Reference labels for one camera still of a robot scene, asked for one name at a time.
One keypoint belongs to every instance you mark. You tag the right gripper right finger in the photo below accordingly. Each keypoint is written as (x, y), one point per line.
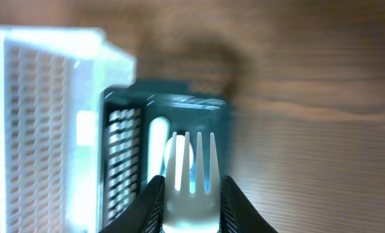
(238, 215)

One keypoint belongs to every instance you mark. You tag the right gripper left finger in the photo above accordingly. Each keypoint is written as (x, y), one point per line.
(144, 214)

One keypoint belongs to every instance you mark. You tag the clear plastic basket tray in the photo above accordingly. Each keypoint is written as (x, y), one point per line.
(52, 81)

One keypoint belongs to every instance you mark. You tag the black plastic basket tray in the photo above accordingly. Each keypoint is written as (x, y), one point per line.
(126, 113)

